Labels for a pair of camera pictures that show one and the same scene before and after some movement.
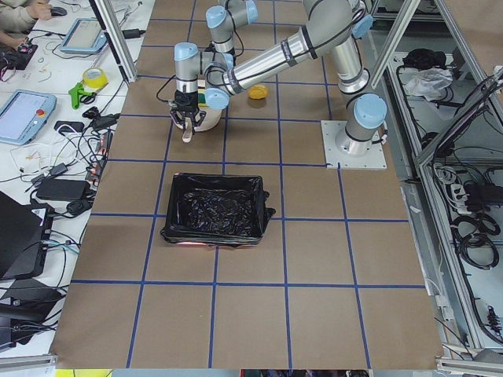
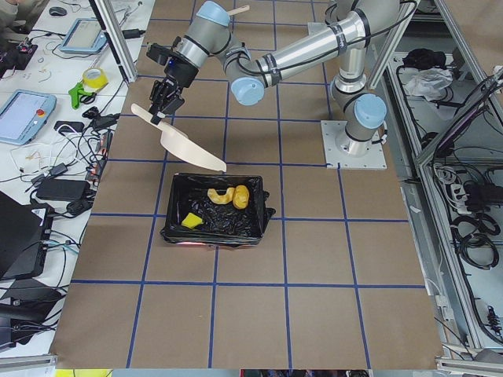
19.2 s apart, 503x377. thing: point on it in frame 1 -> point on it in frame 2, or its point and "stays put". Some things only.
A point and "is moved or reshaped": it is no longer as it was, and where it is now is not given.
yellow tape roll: [95, 78] stays put
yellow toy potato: [258, 92] is moved or reshaped
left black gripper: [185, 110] -> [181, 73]
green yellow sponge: [202, 97] -> [191, 221]
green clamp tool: [78, 93] stays put
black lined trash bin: [221, 210] stays put
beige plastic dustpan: [212, 116] -> [178, 144]
